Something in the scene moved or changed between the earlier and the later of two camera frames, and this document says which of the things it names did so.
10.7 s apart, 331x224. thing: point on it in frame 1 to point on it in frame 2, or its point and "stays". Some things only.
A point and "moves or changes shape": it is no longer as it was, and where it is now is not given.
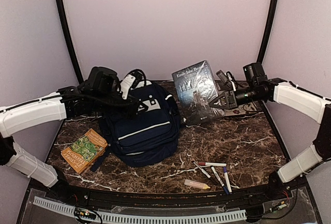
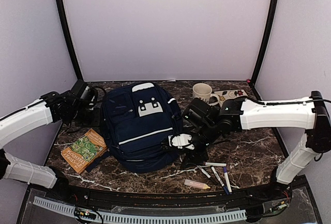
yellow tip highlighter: (196, 184) stays
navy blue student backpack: (148, 138) moves or changes shape
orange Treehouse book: (85, 150) stays
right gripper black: (212, 103) to (195, 158)
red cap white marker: (211, 164) stays
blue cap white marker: (227, 177) stays
